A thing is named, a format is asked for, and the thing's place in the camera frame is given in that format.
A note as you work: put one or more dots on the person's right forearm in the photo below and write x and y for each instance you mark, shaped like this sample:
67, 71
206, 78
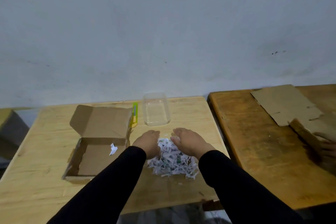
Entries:
241, 192

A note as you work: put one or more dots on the yellow green utility knife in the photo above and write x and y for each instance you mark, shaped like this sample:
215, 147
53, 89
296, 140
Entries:
134, 115

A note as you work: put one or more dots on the brown cardboard strip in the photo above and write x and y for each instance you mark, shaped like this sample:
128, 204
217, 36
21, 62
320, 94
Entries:
304, 133

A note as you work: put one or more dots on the person's left fingers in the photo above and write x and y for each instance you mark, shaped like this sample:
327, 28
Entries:
154, 134

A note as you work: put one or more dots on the pile of shredded white paper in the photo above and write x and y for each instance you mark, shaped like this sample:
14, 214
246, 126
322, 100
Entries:
172, 163

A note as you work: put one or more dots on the open brown cardboard box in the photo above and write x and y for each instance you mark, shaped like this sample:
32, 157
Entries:
101, 132

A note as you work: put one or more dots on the person's left hand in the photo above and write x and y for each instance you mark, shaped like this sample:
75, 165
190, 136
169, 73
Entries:
145, 143

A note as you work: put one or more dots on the person's right hand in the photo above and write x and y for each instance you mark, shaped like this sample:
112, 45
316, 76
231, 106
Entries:
190, 143

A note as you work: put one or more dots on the flat brown cardboard sheet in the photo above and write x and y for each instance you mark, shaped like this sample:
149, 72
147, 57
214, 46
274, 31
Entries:
286, 104

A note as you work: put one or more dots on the person's right thumb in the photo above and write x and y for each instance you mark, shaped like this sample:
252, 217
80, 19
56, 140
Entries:
174, 141

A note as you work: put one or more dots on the clear plastic container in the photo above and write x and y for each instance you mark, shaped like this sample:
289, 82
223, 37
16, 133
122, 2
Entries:
156, 111

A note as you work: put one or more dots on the white paper scrap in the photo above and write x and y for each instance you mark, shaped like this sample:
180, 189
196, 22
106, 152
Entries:
113, 149

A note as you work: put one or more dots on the person's left forearm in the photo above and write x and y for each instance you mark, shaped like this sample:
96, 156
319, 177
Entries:
105, 189

